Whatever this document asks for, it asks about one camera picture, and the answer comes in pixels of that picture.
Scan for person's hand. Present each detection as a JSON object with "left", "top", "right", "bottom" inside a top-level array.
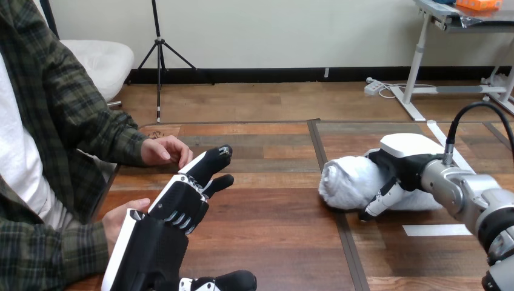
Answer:
[
  {"left": 101, "top": 198, "right": 152, "bottom": 257},
  {"left": 140, "top": 135, "right": 194, "bottom": 170}
]

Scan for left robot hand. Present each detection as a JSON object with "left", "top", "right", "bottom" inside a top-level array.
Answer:
[{"left": 101, "top": 144, "right": 258, "bottom": 291}]

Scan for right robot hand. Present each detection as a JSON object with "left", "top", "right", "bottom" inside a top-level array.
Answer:
[{"left": 358, "top": 133, "right": 447, "bottom": 222}]

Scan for white towel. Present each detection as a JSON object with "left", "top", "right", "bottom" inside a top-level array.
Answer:
[{"left": 318, "top": 149, "right": 443, "bottom": 212}]

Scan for person's forearm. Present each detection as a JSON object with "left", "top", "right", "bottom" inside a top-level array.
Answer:
[
  {"left": 0, "top": 218, "right": 110, "bottom": 291},
  {"left": 70, "top": 106, "right": 150, "bottom": 169}
]

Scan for person's body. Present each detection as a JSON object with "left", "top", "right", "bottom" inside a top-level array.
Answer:
[{"left": 0, "top": 0, "right": 121, "bottom": 291}]

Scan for white power strip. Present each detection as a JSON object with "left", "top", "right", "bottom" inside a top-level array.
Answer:
[{"left": 364, "top": 77, "right": 385, "bottom": 96}]

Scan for black tripod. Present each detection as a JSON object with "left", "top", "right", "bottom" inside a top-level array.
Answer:
[{"left": 125, "top": 0, "right": 216, "bottom": 123}]

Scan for white desk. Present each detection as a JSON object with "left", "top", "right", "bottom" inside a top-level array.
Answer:
[{"left": 389, "top": 0, "right": 514, "bottom": 122}]

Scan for white cushioned chair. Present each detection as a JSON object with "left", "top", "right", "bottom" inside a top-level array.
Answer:
[{"left": 60, "top": 39, "right": 135, "bottom": 109}]

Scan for orange thing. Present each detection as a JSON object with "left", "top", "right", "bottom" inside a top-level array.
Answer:
[{"left": 455, "top": 0, "right": 504, "bottom": 12}]

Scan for black cable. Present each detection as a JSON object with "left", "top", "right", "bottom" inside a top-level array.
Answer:
[{"left": 442, "top": 101, "right": 514, "bottom": 166}]

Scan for tangle of cables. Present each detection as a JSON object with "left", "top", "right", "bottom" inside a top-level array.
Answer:
[{"left": 377, "top": 81, "right": 438, "bottom": 100}]

